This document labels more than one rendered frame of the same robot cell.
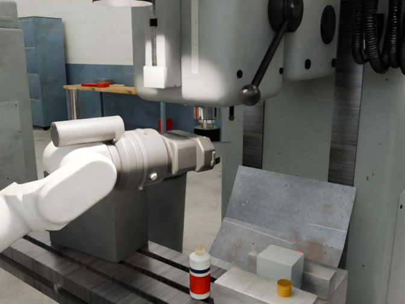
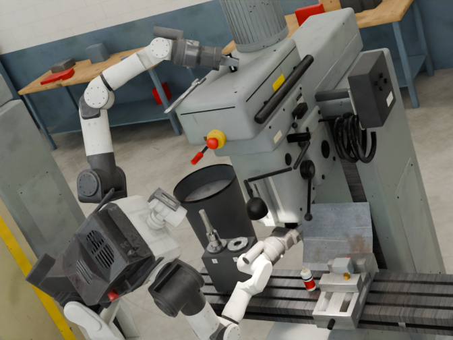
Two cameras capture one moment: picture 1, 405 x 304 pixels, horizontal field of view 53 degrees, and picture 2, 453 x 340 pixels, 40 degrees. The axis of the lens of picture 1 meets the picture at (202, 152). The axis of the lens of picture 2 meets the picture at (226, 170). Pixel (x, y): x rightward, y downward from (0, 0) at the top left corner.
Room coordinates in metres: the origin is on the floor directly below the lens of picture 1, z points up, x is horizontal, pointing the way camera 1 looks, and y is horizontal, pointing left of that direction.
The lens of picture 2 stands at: (-1.34, 0.12, 2.51)
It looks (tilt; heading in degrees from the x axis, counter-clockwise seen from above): 25 degrees down; 1
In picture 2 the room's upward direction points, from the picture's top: 22 degrees counter-clockwise
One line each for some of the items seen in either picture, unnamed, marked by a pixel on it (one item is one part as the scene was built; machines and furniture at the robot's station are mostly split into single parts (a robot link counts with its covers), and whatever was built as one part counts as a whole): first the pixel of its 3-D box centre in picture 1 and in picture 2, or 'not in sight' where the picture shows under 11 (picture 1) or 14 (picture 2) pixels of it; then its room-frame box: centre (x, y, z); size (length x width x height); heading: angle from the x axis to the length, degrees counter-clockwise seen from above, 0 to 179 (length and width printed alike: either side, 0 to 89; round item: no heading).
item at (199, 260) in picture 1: (199, 268); (307, 277); (0.71, 0.00, 0.98); 0.04 x 0.04 x 0.11
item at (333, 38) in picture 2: not in sight; (305, 69); (1.09, -0.31, 1.66); 0.80 x 0.23 x 0.20; 143
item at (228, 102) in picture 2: not in sight; (243, 89); (0.70, -0.02, 1.81); 0.47 x 0.26 x 0.16; 143
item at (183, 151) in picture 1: (163, 155); (278, 243); (0.64, 0.06, 1.23); 0.13 x 0.12 x 0.10; 38
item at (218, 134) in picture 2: not in sight; (216, 139); (0.51, 0.13, 1.76); 0.06 x 0.02 x 0.06; 53
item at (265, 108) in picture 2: not in sight; (285, 86); (0.63, -0.15, 1.79); 0.45 x 0.04 x 0.04; 143
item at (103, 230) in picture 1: (96, 205); (234, 262); (0.93, 0.26, 1.03); 0.22 x 0.12 x 0.20; 60
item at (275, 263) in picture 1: (279, 271); (342, 268); (0.60, -0.13, 1.04); 0.06 x 0.05 x 0.06; 55
